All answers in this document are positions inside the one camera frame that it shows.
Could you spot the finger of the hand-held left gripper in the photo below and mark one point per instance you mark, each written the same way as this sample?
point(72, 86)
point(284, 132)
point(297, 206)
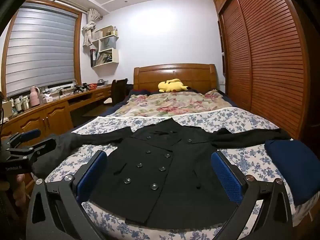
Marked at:
point(42, 146)
point(30, 133)

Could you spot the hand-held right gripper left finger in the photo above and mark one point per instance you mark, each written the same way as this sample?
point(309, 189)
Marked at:
point(91, 175)

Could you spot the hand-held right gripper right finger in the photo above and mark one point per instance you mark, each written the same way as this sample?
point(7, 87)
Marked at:
point(226, 177)

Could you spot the black coat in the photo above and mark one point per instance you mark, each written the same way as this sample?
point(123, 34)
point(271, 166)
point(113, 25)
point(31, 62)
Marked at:
point(160, 180)

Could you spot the person's left hand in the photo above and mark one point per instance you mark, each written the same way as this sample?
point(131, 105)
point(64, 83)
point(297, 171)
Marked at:
point(20, 188)

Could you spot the cluster of small boxes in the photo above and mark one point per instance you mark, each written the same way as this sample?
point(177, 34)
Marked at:
point(20, 104)

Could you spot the long wooden desk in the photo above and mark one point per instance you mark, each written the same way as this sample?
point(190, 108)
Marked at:
point(55, 115)

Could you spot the pink kettle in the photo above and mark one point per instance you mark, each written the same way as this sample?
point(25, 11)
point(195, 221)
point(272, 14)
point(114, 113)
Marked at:
point(35, 98)

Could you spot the pink white box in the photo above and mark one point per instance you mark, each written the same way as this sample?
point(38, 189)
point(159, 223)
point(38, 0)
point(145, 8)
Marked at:
point(47, 99)

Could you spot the blue floral bed sheet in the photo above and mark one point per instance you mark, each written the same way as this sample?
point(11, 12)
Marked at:
point(225, 120)

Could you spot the black device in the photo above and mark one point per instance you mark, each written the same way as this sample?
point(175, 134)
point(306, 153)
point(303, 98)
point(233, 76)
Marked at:
point(81, 88)

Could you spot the navy folded cloth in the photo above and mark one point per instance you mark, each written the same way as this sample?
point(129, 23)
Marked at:
point(295, 165)

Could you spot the red basket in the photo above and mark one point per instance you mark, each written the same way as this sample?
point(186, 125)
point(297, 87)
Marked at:
point(93, 87)

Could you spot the grey window blind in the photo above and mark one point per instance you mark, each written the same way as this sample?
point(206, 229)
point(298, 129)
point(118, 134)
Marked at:
point(42, 50)

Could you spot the grey box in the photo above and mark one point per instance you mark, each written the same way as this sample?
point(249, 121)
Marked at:
point(101, 82)

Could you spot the dark wooden chair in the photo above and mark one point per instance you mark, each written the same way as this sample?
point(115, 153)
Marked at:
point(118, 87)

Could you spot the pink floral quilt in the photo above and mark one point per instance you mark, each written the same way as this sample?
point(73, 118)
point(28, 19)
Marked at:
point(160, 105)

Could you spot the black binders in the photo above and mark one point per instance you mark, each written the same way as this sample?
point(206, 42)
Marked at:
point(94, 57)

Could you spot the wooden headboard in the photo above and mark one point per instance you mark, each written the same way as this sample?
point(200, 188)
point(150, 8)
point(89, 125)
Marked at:
point(195, 76)

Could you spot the yellow plush toy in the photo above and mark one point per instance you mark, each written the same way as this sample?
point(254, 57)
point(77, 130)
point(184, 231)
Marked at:
point(170, 86)

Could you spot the tied beige curtain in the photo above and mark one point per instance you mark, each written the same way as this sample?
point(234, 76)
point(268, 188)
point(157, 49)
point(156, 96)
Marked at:
point(88, 33)

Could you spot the wooden slatted wardrobe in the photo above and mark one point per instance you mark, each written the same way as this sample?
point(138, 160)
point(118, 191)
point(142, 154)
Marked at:
point(270, 67)

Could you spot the grey paper bag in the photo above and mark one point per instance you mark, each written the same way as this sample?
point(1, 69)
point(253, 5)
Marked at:
point(108, 43)

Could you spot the wooden window frame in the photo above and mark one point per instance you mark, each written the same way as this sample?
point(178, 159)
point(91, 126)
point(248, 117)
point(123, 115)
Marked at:
point(78, 55)

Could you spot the white wall shelf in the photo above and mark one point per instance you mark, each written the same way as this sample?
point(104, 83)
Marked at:
point(116, 55)

